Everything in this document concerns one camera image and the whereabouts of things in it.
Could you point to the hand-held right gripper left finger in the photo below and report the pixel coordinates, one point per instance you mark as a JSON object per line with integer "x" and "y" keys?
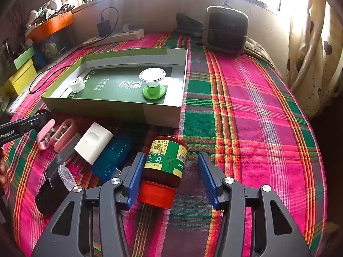
{"x": 134, "y": 178}

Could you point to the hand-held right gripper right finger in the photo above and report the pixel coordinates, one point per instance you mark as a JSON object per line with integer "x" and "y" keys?
{"x": 207, "y": 178}

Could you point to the blue translucent USB device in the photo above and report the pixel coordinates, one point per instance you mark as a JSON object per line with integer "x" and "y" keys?
{"x": 112, "y": 155}

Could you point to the sauce jar with red cap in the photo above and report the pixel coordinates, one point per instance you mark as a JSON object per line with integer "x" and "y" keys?
{"x": 163, "y": 163}

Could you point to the white power adapter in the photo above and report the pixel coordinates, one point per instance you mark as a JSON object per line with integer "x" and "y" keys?
{"x": 93, "y": 142}

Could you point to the small white round cap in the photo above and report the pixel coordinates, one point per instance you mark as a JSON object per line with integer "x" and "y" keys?
{"x": 77, "y": 85}

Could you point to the green gift box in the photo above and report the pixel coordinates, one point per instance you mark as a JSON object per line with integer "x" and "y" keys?
{"x": 160, "y": 115}

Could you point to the black rectangular device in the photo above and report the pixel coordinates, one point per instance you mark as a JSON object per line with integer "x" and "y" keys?
{"x": 49, "y": 195}

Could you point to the person's left hand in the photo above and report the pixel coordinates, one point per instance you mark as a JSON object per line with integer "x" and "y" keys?
{"x": 2, "y": 170}

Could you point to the yellow box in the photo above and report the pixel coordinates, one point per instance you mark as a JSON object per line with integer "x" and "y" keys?
{"x": 22, "y": 79}

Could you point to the clear plastic cap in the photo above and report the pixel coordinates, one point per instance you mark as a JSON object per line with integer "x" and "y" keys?
{"x": 67, "y": 178}

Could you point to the light green box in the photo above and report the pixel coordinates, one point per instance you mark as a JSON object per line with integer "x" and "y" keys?
{"x": 24, "y": 59}

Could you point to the blue box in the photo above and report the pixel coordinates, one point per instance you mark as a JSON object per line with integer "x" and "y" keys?
{"x": 40, "y": 57}

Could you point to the plaid blanket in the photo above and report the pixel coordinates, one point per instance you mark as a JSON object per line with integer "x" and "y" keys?
{"x": 241, "y": 99}

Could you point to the glass tank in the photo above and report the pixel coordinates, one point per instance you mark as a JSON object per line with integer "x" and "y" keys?
{"x": 57, "y": 44}

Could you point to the orange tray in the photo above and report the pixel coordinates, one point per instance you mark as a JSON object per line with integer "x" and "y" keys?
{"x": 51, "y": 26}

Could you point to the white and green round container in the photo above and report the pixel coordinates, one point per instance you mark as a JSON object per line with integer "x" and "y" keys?
{"x": 152, "y": 76}

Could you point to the pile of clutter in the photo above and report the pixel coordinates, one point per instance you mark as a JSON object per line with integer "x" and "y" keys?
{"x": 45, "y": 12}

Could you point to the black charger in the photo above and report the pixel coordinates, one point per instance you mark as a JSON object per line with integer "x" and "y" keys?
{"x": 104, "y": 28}

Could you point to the white power strip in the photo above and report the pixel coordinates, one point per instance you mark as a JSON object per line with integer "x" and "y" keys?
{"x": 120, "y": 35}

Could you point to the printed pillow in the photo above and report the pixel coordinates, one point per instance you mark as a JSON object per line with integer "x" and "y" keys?
{"x": 257, "y": 52}

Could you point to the white plug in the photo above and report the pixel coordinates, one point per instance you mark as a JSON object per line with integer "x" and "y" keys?
{"x": 129, "y": 28}

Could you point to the grey space heater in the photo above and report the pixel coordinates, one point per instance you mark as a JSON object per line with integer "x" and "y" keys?
{"x": 225, "y": 32}

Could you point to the patterned curtain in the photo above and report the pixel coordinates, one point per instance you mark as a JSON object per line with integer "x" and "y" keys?
{"x": 329, "y": 32}

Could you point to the white tube frame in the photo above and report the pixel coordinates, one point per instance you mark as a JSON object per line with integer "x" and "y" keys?
{"x": 308, "y": 50}

